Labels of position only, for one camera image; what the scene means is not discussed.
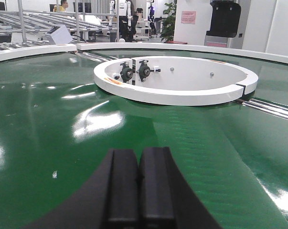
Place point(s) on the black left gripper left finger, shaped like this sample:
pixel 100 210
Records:
pixel 107 200

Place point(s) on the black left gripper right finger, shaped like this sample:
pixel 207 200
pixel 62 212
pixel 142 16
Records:
pixel 166 200

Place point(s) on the green circular conveyor belt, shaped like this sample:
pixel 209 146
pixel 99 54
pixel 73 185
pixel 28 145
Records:
pixel 56 126

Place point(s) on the steel conveyor rollers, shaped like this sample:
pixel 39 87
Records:
pixel 268 107

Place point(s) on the white outer conveyor rim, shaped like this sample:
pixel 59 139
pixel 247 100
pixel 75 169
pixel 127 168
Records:
pixel 45 49

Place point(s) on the roller conveyor rack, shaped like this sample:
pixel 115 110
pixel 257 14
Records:
pixel 16 26

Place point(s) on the left green bearing block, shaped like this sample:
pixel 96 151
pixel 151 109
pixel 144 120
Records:
pixel 126 72

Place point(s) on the green bearing block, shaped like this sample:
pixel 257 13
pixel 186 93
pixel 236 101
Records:
pixel 144 70
pixel 126 72

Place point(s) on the right green bearing block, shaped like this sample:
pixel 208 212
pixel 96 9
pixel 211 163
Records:
pixel 144 70

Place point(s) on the tall green plant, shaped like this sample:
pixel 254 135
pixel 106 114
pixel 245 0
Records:
pixel 168 23

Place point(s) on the white control box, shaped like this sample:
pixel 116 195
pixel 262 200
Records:
pixel 59 34

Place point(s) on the white humanoid robot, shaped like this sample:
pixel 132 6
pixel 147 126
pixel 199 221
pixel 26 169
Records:
pixel 126 20

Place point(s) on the pink wall notice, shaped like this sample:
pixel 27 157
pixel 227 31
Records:
pixel 188 17

